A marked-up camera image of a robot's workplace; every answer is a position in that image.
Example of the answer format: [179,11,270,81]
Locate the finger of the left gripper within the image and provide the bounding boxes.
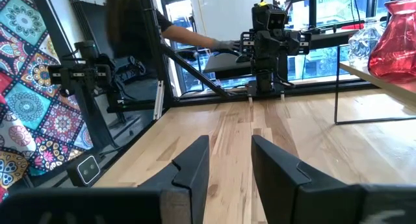
[255,32,272,56]
[272,32,289,56]

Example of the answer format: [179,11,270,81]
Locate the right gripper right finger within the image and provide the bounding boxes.
[252,135,358,224]

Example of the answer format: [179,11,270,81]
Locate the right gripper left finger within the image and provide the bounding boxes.
[138,135,211,224]

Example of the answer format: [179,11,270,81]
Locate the clear embossed glass vase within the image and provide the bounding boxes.
[347,18,386,68]

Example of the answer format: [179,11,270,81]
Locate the red round glass vase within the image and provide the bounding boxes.
[367,0,416,84]

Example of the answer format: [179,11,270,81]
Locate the person's hand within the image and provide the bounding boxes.
[210,38,241,53]

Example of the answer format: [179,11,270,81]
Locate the white board panel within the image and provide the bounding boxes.
[190,0,261,42]

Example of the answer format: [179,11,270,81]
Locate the large bright window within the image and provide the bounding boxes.
[161,0,416,92]

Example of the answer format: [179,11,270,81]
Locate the person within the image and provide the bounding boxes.
[106,0,241,88]

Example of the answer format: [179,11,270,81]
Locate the colourful mandala patterned cloth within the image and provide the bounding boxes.
[0,0,95,202]

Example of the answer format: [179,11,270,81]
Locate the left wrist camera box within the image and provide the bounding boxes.
[265,12,287,32]

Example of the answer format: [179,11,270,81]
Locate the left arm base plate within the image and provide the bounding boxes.
[246,81,287,98]

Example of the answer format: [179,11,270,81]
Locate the silver metal bracket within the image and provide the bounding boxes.
[153,80,165,121]

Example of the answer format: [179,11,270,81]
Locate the black table-level camera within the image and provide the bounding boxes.
[66,153,101,188]

